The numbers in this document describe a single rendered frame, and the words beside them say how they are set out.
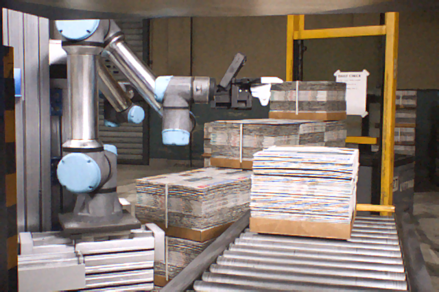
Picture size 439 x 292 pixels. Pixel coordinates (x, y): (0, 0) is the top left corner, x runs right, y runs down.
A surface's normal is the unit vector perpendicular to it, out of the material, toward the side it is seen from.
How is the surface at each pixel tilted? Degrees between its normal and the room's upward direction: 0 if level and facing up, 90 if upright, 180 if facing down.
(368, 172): 90
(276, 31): 90
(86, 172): 98
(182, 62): 90
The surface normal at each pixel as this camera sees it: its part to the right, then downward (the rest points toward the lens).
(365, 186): -0.58, 0.06
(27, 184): 0.36, 0.08
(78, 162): -0.08, 0.21
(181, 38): -0.25, 0.07
